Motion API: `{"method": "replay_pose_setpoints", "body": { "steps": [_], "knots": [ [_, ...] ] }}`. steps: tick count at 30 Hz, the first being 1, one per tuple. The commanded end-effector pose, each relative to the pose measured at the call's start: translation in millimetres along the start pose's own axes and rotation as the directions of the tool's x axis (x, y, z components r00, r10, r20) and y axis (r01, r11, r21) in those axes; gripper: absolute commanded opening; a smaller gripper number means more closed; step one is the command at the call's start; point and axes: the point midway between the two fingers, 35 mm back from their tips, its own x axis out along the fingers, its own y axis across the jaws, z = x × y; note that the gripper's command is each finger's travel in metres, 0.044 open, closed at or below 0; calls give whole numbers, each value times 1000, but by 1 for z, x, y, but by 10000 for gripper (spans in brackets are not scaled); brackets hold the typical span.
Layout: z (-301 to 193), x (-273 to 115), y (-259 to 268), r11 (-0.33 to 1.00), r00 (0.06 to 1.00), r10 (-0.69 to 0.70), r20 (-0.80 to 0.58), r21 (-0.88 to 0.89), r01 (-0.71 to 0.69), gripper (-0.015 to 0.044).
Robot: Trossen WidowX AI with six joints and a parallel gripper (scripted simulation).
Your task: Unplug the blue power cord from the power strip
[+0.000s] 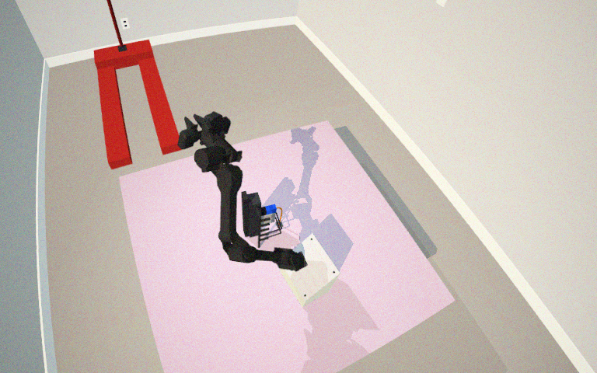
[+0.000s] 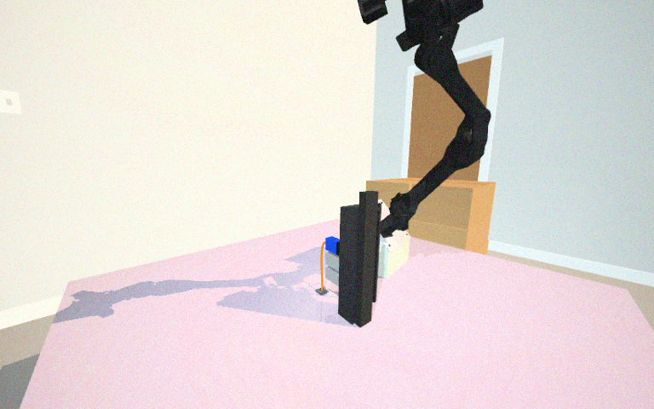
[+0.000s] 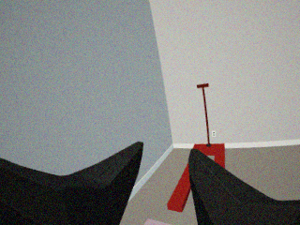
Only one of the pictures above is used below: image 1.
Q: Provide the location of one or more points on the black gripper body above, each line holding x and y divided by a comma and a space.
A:
188, 136

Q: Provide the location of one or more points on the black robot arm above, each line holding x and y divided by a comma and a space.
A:
229, 179

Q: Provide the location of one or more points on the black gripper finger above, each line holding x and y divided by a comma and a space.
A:
199, 119
190, 124

